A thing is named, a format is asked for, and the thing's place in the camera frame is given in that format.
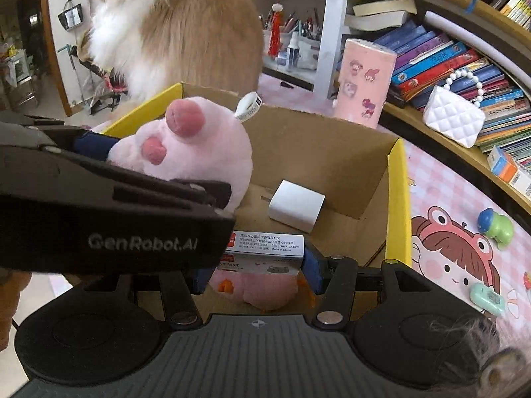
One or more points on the green and blue toy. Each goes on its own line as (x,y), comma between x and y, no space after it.
(498,228)

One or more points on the orange and white carton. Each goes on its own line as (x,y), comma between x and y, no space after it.
(506,170)

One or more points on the yellow cardboard box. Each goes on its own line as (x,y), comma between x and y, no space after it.
(332,166)

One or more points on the white shelf unit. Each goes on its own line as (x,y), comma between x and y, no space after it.
(332,29)

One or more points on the wooden bookshelf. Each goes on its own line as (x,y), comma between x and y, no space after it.
(404,118)

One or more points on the red tassel ornament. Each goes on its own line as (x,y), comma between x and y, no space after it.
(274,37)

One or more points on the grey fuzzy fur trim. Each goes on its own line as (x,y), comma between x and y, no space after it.
(489,340)

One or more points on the pink plush with orange feet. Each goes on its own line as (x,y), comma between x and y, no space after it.
(257,292)

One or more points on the pink plush toy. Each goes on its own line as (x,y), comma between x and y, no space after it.
(207,153)

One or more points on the white rolled paper tube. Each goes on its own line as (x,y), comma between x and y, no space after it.
(477,41)

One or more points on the brown and white cat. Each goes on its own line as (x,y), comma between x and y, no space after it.
(186,20)

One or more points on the white spray bottle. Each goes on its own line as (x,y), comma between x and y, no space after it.
(293,54)

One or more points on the flat beige books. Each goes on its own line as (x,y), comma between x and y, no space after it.
(381,14)

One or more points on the pen holder with pens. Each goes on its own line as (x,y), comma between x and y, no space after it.
(309,49)

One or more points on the small white staples box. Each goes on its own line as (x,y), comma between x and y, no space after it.
(265,248)

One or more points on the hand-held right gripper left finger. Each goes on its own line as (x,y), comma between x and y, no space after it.
(203,280)

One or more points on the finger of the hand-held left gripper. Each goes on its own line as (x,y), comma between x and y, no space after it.
(124,236)
(91,145)

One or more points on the pink cartoon cup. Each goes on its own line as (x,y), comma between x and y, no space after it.
(363,83)

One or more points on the black hanging bag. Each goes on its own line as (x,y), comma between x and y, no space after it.
(71,15)

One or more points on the mint green small case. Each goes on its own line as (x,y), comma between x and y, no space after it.
(487,298)

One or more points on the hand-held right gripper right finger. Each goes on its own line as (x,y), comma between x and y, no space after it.
(313,271)

